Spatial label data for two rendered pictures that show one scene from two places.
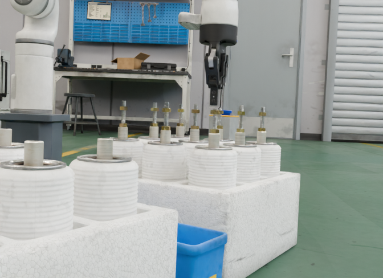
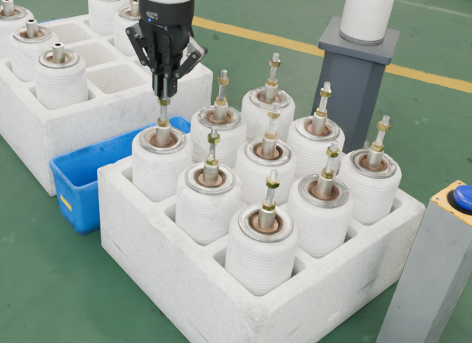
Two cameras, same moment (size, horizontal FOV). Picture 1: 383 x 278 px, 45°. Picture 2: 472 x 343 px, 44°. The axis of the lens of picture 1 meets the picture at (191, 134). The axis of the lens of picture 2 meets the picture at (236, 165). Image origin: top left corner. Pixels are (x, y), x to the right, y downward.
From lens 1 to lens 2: 1.50 m
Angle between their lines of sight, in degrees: 98
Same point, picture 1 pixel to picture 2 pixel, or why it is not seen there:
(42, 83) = (350, 2)
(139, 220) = (22, 100)
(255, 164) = (179, 203)
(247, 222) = (126, 228)
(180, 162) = (194, 141)
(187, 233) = not seen: hidden behind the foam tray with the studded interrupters
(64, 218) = (15, 67)
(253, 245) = (138, 263)
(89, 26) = not seen: outside the picture
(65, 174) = (12, 44)
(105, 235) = (9, 89)
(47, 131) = (329, 59)
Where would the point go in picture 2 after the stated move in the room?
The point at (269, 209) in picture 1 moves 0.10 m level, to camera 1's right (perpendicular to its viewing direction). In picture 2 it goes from (166, 265) to (139, 314)
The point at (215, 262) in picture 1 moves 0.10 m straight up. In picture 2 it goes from (67, 195) to (63, 150)
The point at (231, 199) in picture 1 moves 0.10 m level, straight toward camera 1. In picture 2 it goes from (100, 176) to (48, 159)
